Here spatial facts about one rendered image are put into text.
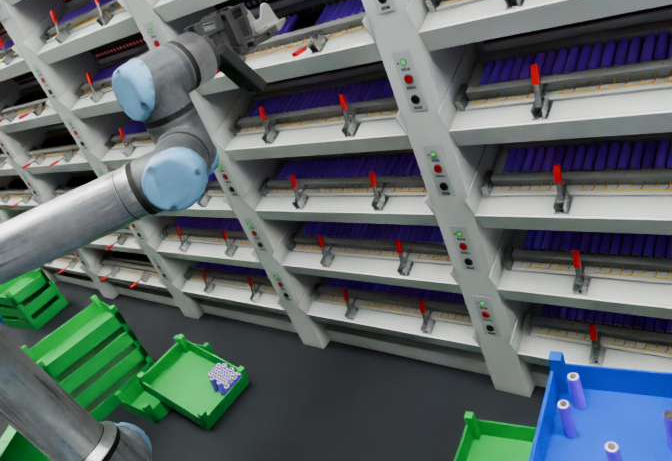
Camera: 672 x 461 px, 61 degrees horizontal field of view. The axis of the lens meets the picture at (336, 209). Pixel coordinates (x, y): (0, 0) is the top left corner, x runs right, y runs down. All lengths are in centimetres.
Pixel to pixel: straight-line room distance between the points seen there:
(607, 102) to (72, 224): 87
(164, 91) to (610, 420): 86
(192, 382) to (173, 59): 129
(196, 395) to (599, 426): 135
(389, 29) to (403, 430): 101
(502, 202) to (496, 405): 58
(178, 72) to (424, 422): 107
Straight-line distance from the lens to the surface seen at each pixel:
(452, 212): 126
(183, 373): 209
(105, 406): 228
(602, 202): 117
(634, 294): 127
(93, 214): 92
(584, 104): 107
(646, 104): 104
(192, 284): 237
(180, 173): 87
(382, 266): 153
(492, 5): 105
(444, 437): 156
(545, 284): 132
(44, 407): 134
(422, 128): 118
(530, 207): 120
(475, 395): 163
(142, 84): 97
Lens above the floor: 118
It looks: 25 degrees down
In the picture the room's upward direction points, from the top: 23 degrees counter-clockwise
